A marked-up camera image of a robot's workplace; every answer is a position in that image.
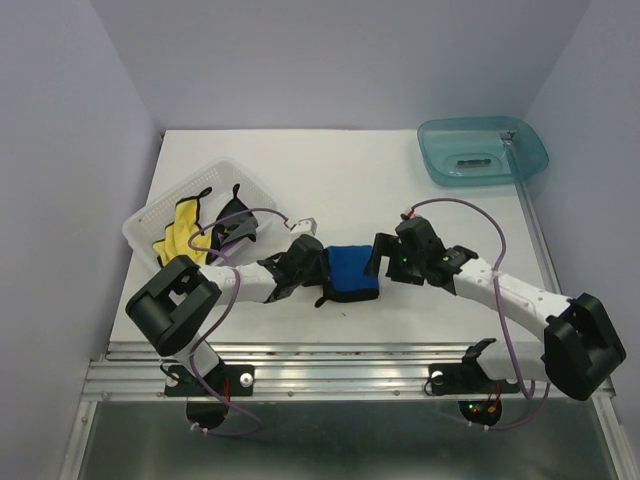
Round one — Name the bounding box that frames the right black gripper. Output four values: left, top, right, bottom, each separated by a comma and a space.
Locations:
363, 232, 424, 284

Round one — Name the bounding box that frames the blue and black towel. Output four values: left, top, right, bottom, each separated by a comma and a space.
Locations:
314, 245, 380, 308

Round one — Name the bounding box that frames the purple and grey towel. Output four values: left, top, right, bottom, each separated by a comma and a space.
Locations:
211, 183, 259, 252

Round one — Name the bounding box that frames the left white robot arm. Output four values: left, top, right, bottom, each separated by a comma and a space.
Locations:
125, 234, 326, 394

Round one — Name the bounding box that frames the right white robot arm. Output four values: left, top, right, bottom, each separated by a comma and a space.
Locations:
365, 216, 627, 401

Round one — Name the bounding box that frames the teal plastic tub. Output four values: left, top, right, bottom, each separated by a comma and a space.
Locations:
417, 116, 549, 188

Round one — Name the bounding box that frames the yellow towel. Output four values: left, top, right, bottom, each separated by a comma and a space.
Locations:
152, 187, 213, 267

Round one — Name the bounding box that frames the white plastic basket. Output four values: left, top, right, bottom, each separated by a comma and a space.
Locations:
121, 157, 282, 281

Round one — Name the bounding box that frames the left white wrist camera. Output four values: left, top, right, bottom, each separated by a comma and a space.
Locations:
290, 217, 318, 238

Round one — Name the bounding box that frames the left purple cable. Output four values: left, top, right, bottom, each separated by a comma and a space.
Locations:
187, 207, 294, 437

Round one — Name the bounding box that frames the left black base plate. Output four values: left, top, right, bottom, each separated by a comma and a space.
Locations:
159, 362, 255, 399

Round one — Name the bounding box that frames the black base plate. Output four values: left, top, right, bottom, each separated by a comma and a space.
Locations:
423, 338, 520, 396
159, 362, 255, 399

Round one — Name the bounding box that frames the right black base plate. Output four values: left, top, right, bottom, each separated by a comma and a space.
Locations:
423, 338, 520, 396

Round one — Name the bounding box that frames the aluminium mounting rail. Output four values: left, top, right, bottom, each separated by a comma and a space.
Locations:
79, 342, 619, 404

